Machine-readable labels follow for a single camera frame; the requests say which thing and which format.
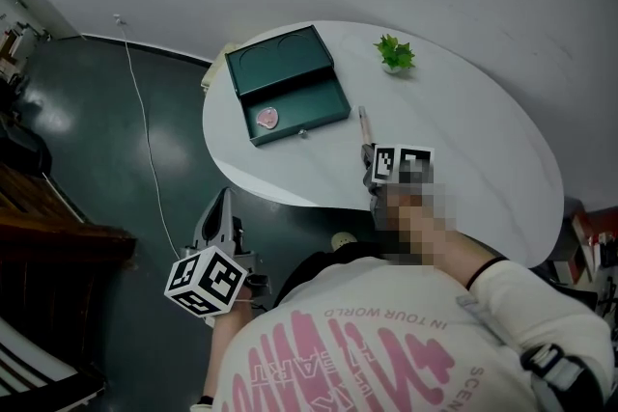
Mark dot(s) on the pink round makeup compact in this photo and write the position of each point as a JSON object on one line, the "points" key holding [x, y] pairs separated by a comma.
{"points": [[267, 117]]}

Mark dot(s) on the cluttered background shelf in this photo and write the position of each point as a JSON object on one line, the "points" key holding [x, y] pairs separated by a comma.
{"points": [[14, 43]]}

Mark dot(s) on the white sweatshirt with pink print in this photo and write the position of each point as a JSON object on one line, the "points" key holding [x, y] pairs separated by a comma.
{"points": [[386, 352]]}

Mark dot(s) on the person's left forearm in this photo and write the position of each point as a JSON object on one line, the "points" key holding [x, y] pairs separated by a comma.
{"points": [[224, 342]]}

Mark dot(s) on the cream shoe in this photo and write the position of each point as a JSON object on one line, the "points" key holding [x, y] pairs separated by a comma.
{"points": [[344, 240]]}

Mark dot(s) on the small green potted plant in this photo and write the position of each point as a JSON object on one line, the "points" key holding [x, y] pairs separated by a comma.
{"points": [[396, 53]]}

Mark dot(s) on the dark green makeup box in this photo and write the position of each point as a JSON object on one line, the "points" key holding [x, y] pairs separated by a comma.
{"points": [[289, 63]]}

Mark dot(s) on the black wrist band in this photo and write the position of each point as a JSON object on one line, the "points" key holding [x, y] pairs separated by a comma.
{"points": [[483, 269]]}

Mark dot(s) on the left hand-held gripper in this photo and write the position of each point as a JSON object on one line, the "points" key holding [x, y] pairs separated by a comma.
{"points": [[207, 280]]}

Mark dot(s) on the dark wooden cabinet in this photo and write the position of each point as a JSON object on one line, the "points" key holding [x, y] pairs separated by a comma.
{"points": [[53, 255]]}

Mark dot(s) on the pink makeup tube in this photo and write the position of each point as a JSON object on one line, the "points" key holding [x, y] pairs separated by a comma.
{"points": [[365, 123]]}

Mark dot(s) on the person's black trousers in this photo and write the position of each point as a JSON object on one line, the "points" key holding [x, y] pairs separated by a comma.
{"points": [[318, 265]]}

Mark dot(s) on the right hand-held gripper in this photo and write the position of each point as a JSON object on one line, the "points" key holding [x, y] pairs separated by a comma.
{"points": [[393, 161]]}

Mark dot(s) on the white striped panel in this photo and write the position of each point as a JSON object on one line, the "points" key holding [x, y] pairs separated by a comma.
{"points": [[34, 366]]}

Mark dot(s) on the person's right forearm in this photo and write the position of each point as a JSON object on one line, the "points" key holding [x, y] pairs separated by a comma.
{"points": [[449, 251]]}

